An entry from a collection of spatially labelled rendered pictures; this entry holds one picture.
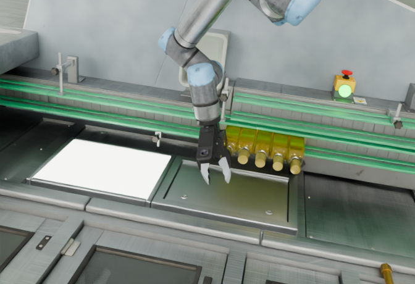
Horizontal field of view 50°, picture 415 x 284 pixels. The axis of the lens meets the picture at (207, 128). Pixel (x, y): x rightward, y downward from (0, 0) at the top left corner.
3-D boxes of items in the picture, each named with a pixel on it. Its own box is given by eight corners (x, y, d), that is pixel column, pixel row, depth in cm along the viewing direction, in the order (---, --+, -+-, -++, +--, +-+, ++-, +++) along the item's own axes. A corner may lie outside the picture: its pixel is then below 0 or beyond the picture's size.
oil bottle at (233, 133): (227, 131, 176) (219, 155, 157) (229, 118, 174) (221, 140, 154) (241, 133, 175) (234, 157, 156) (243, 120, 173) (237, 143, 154)
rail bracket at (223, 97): (221, 113, 173) (215, 125, 162) (226, 71, 166) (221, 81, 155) (228, 114, 173) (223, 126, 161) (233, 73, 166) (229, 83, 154)
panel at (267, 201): (71, 142, 179) (26, 186, 149) (71, 136, 178) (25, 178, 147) (296, 182, 168) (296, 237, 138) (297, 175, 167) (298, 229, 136)
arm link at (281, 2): (269, -29, 150) (289, -58, 97) (301, 2, 152) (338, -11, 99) (245, -1, 153) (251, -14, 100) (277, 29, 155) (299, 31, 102)
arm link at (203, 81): (215, 60, 127) (210, 67, 120) (222, 96, 131) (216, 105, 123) (189, 63, 129) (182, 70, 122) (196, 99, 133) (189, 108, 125)
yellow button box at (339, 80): (331, 91, 175) (333, 97, 169) (335, 72, 172) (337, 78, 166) (349, 93, 175) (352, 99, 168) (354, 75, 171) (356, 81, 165)
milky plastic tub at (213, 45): (183, 79, 184) (178, 85, 176) (187, 25, 175) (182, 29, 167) (224, 85, 182) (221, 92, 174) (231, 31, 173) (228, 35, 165)
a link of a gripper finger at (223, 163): (238, 173, 138) (228, 147, 136) (236, 182, 133) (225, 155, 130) (229, 176, 139) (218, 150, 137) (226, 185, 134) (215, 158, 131)
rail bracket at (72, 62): (75, 81, 190) (49, 98, 170) (74, 42, 183) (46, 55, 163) (85, 82, 189) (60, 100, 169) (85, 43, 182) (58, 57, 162)
